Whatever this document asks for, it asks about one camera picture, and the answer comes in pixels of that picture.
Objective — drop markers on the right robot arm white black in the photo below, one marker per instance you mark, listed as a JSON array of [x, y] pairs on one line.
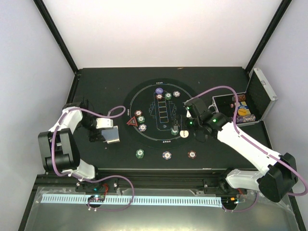
[[275, 173]]

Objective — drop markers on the orange yellow card box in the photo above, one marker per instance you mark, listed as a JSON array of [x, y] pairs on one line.
[[243, 112]]

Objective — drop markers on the blue card box in case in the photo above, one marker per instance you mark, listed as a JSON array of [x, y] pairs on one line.
[[242, 104]]

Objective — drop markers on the purple chip row in case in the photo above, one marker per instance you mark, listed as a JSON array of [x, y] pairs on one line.
[[245, 119]]

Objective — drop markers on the red triangular marker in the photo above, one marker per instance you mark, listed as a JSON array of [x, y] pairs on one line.
[[132, 122]]

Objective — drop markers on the green poker chip stack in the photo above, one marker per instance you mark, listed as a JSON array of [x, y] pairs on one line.
[[139, 153]]

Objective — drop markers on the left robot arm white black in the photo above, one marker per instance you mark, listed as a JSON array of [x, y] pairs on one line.
[[58, 148]]

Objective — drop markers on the blue playing card deck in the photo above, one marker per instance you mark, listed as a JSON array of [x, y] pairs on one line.
[[111, 135]]

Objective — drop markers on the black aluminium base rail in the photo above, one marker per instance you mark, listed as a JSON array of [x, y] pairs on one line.
[[205, 181]]

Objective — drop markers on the brown poker chip stack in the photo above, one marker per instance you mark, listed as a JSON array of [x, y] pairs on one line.
[[192, 154]]

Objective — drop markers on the red white chip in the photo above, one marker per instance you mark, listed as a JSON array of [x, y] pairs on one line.
[[159, 96], [138, 113]]

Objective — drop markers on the green chip mat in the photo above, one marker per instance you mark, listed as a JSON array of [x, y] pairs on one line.
[[174, 132]]

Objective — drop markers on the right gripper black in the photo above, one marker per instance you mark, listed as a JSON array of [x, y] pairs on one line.
[[175, 124]]

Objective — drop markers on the red white chip top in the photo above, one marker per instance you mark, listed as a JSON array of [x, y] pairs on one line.
[[159, 96]]

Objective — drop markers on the round black poker mat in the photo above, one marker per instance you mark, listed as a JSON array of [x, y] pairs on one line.
[[159, 114]]

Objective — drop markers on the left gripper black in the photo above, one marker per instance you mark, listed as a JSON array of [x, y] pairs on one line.
[[90, 134]]

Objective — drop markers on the brown chip row in case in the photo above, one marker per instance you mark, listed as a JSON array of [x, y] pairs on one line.
[[240, 98]]

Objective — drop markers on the white dealer button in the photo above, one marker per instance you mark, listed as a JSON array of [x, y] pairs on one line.
[[184, 133]]

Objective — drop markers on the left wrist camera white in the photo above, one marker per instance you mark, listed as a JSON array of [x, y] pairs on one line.
[[104, 123]]

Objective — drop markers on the purple round button chip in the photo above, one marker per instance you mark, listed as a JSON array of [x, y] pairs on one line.
[[159, 91]]

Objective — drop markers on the white perforated strip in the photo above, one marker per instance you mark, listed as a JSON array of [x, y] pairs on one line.
[[136, 200]]

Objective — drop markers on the aluminium poker case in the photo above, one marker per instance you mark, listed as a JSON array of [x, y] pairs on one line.
[[260, 98]]

